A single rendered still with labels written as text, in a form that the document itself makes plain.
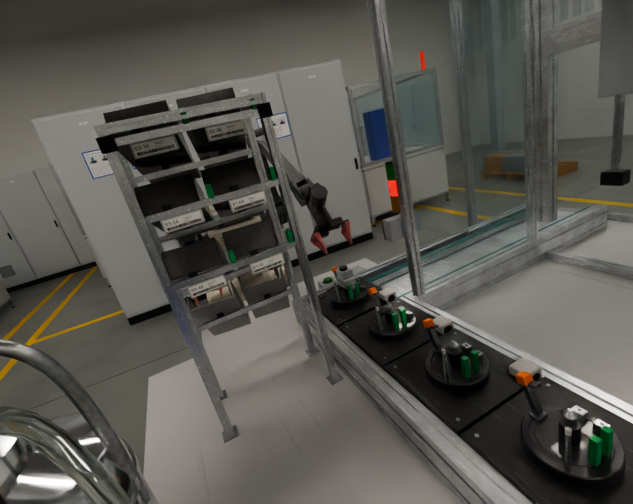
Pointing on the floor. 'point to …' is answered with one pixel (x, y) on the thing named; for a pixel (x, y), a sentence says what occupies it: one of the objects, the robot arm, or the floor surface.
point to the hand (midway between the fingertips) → (338, 246)
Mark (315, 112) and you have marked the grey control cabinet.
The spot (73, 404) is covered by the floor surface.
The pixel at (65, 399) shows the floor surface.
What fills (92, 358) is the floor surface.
